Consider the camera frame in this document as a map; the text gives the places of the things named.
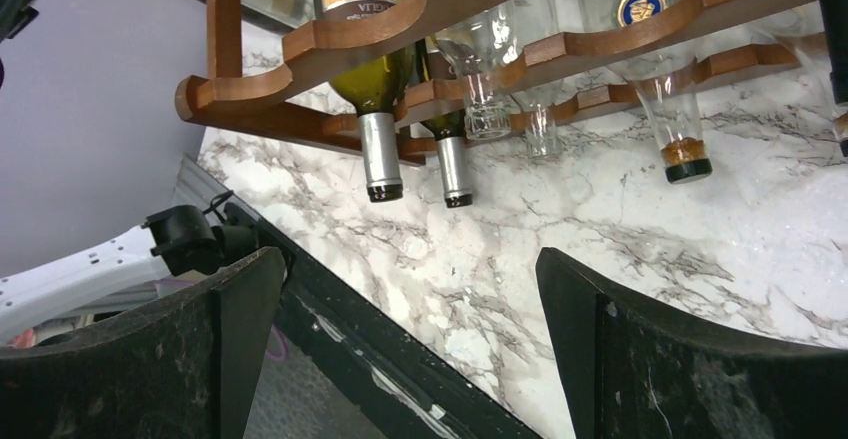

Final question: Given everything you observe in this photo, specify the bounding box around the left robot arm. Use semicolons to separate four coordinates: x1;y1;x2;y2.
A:
1;0;257;345

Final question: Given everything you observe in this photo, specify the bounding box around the brown wooden wine rack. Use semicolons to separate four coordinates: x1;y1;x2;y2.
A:
132;0;848;168

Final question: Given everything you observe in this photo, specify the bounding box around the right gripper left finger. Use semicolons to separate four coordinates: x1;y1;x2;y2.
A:
1;247;287;438

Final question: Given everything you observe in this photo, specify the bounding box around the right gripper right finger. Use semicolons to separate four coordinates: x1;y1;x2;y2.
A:
536;248;847;438

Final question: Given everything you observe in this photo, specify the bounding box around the clear glass bottle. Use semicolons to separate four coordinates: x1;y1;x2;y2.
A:
435;1;517;141
511;0;562;160

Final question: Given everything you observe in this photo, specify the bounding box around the green wine bottle brown label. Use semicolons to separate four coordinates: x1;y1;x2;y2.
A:
315;0;415;203

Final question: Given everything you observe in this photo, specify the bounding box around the clear bottle with cork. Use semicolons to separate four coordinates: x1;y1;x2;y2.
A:
578;0;713;185

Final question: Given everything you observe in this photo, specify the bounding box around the lower green wine bottle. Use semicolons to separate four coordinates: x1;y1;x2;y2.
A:
416;37;474;209

